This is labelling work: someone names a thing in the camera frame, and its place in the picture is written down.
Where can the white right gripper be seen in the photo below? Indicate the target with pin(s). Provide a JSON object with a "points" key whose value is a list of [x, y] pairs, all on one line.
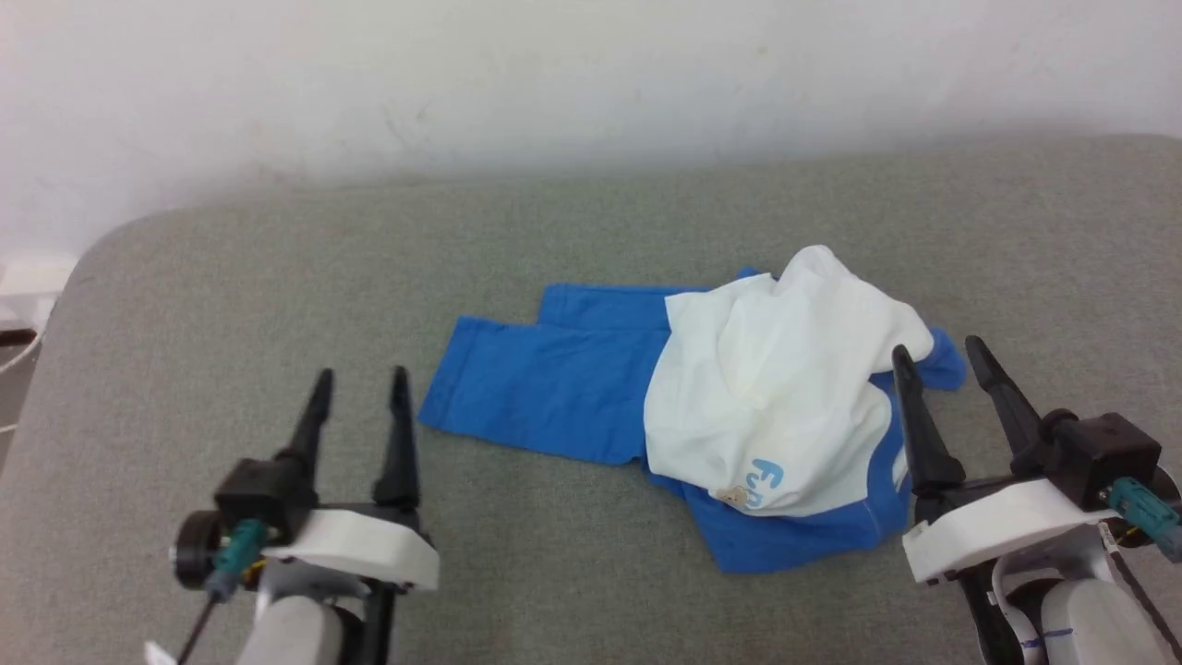
{"points": [[997, 526]]}

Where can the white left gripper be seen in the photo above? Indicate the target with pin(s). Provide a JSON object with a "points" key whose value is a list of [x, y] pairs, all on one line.
{"points": [[369, 550]]}

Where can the white and blue long-sleeve shirt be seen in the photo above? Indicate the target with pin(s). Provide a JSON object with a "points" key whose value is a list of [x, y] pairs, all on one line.
{"points": [[554, 379]]}

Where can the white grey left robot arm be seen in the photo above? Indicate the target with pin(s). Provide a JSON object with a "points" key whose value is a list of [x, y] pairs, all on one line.
{"points": [[295, 637]]}

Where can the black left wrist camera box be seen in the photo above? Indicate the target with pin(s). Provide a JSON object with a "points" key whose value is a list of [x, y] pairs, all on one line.
{"points": [[263, 494]]}

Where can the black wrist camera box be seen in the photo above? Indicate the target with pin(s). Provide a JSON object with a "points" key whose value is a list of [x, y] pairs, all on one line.
{"points": [[263, 494], [1108, 453]]}

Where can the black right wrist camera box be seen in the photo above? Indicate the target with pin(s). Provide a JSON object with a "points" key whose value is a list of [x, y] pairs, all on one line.
{"points": [[1108, 453]]}

